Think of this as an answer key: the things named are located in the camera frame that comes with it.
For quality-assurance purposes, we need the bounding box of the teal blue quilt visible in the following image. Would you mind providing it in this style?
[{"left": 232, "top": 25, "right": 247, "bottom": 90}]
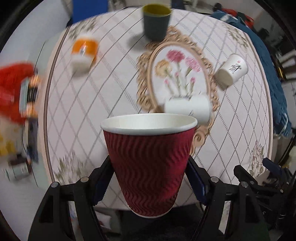
[{"left": 210, "top": 11, "right": 292, "bottom": 137}]

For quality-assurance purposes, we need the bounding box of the white paper cup with calligraphy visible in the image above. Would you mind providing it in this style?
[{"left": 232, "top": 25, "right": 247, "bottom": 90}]
[{"left": 215, "top": 54, "right": 248, "bottom": 86}]

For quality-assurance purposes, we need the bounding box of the green and white box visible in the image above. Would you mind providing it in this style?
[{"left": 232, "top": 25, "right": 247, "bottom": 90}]
[{"left": 2, "top": 162, "right": 30, "bottom": 182}]

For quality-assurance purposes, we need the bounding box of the orange tissue pack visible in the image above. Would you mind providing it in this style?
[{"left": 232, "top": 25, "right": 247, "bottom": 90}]
[{"left": 18, "top": 74, "right": 41, "bottom": 118}]

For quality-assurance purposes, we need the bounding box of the chair with blue cushion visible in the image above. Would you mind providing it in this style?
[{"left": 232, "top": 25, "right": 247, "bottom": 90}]
[{"left": 72, "top": 0, "right": 108, "bottom": 23}]

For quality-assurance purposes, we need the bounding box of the plain white paper cup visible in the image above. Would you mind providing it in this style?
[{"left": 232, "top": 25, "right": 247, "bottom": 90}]
[{"left": 164, "top": 94, "right": 212, "bottom": 125}]

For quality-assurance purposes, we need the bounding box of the red ribbed paper cup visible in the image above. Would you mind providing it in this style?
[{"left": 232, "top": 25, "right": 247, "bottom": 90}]
[{"left": 100, "top": 113, "right": 198, "bottom": 218}]

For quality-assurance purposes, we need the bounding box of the dark green yellow-lined cup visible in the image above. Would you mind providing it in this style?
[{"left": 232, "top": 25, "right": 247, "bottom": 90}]
[{"left": 142, "top": 4, "right": 171, "bottom": 42}]

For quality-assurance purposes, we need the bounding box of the orange and white cup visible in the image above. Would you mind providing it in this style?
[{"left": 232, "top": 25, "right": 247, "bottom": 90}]
[{"left": 70, "top": 34, "right": 99, "bottom": 74}]

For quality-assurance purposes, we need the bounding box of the blue smartphone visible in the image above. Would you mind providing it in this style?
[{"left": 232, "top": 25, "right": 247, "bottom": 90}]
[{"left": 27, "top": 118, "right": 39, "bottom": 163}]

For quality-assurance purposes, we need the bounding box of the red plastic bag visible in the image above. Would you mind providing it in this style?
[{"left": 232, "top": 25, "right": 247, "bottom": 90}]
[{"left": 0, "top": 62, "right": 34, "bottom": 125}]

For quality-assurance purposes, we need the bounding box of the white floral diamond tablecloth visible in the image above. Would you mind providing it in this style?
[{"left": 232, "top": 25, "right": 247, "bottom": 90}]
[{"left": 39, "top": 8, "right": 273, "bottom": 184}]

